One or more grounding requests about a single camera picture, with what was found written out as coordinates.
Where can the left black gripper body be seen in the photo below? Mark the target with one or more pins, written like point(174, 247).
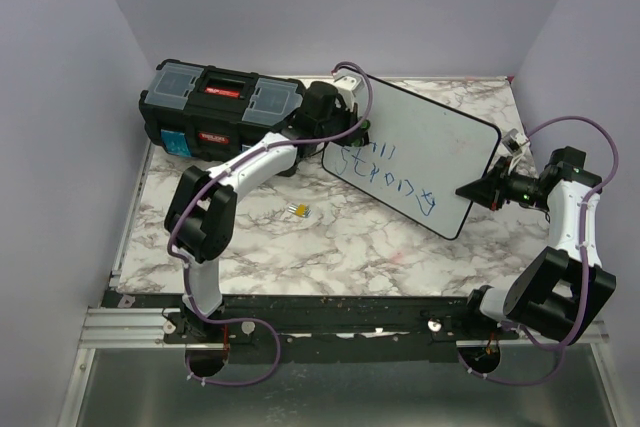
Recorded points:
point(341, 121)

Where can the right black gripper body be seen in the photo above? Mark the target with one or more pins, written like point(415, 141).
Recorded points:
point(517, 187)

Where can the green black whiteboard eraser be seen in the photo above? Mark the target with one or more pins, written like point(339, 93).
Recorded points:
point(364, 133)

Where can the white dry-erase whiteboard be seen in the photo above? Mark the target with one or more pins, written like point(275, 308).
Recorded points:
point(420, 152)

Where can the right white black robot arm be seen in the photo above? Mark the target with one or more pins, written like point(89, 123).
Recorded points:
point(565, 287)

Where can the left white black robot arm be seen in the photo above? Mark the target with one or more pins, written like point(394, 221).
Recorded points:
point(201, 216)

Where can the yellow hex key set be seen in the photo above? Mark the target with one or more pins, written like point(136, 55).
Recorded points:
point(299, 210)

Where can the black plastic toolbox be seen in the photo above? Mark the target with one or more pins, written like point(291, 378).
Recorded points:
point(214, 114)

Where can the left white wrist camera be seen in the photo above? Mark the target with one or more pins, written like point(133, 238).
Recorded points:
point(348, 87)

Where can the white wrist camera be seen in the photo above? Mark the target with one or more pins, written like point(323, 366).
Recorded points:
point(516, 143)
point(348, 87)

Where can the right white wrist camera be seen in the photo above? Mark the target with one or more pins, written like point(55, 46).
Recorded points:
point(516, 143)

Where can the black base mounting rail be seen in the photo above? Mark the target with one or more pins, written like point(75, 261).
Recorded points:
point(258, 329)

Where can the aluminium extrusion frame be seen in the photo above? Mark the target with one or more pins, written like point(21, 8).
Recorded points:
point(349, 246)

